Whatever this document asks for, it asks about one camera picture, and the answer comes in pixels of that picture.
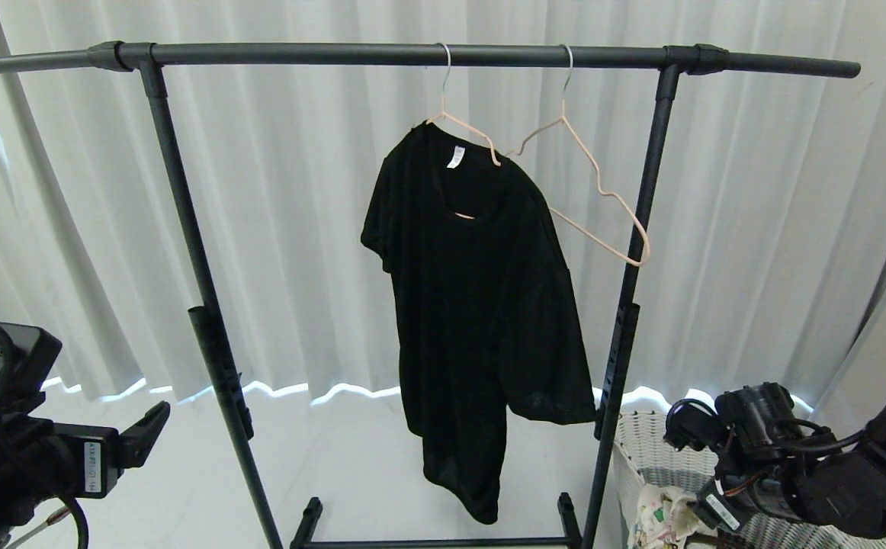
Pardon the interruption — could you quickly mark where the pink clothes hanger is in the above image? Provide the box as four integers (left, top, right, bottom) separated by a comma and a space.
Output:
426, 43, 502, 222
508, 43, 651, 268

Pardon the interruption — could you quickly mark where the white curtain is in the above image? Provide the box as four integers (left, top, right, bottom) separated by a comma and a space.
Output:
0, 0, 886, 416

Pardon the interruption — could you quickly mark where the black clothes rack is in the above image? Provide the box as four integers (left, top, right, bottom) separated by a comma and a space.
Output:
0, 42, 862, 549

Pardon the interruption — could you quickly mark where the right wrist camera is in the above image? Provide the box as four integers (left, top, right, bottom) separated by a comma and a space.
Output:
664, 398, 724, 452

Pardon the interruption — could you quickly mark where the black garment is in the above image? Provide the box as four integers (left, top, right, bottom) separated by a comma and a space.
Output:
361, 122, 598, 525

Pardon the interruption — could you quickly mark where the cream printed garment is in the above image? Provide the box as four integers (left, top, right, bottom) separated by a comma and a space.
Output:
628, 484, 707, 549

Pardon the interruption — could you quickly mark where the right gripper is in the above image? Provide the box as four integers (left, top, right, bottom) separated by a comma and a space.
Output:
691, 471, 804, 533

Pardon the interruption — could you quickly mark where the white laundry basket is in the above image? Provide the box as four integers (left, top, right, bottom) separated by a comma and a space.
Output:
612, 412, 886, 549

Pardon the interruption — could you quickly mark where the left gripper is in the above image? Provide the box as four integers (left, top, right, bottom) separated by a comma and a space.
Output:
0, 402, 172, 542

